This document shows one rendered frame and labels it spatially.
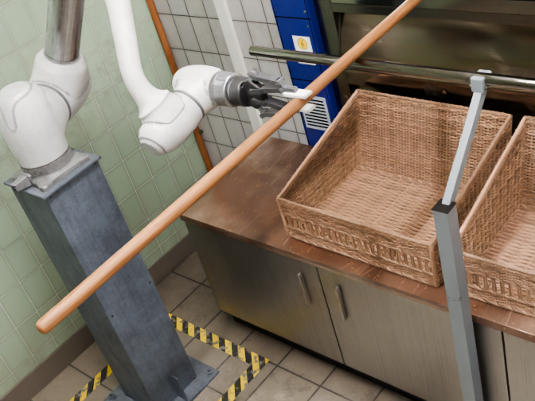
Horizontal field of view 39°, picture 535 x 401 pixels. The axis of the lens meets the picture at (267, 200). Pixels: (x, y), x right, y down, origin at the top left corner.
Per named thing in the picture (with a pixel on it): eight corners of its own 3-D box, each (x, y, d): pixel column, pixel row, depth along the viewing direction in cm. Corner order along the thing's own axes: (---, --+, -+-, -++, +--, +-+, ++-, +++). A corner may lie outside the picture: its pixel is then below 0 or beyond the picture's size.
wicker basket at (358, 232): (370, 154, 265) (356, 86, 249) (522, 189, 228) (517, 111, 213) (283, 237, 240) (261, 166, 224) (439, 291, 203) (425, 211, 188)
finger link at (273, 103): (250, 98, 188) (251, 103, 189) (286, 110, 182) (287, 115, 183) (259, 90, 190) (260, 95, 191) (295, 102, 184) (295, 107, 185)
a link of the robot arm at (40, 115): (7, 171, 219) (-28, 107, 206) (36, 137, 233) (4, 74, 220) (55, 166, 214) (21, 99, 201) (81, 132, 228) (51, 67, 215)
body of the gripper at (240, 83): (242, 68, 192) (269, 72, 186) (251, 97, 197) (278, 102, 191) (223, 83, 188) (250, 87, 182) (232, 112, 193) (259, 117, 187)
